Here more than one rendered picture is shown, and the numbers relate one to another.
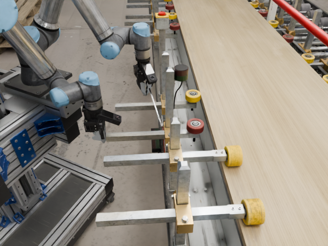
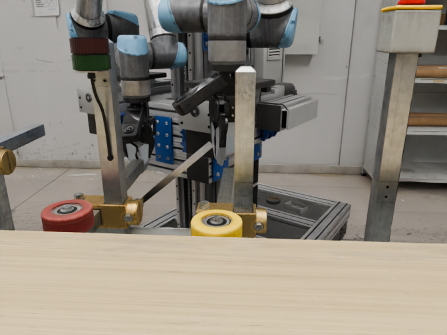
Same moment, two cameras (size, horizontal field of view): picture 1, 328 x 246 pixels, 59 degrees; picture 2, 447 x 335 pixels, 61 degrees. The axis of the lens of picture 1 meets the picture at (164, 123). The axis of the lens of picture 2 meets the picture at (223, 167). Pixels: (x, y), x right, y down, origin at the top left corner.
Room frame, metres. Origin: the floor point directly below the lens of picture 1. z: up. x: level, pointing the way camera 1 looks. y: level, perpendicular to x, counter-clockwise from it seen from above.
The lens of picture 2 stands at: (1.37, -0.68, 1.17)
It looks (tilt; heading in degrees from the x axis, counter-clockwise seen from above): 19 degrees down; 97
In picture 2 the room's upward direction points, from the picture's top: straight up
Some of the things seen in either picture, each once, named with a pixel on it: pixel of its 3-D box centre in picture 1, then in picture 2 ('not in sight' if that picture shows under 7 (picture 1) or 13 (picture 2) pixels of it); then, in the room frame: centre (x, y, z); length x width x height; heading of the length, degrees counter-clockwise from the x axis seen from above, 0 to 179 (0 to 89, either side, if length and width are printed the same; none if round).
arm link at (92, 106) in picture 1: (93, 102); (134, 88); (1.00, 0.30, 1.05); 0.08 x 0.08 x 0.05
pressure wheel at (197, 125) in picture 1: (194, 132); (70, 236); (1.04, -0.15, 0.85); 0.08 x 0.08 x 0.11
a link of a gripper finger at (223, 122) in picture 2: not in sight; (221, 125); (1.26, 0.07, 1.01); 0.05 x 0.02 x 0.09; 114
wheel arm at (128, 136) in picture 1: (153, 135); (111, 196); (1.02, 0.05, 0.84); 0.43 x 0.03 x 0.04; 94
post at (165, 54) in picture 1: (165, 93); (243, 195); (1.32, -0.01, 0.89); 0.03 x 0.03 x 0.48; 4
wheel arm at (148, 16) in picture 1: (148, 16); not in sight; (2.77, 0.14, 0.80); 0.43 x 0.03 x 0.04; 94
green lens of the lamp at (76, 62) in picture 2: (180, 75); (91, 62); (1.07, -0.07, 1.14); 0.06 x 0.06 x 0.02
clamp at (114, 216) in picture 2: (170, 132); (106, 212); (1.05, -0.03, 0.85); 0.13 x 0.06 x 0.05; 4
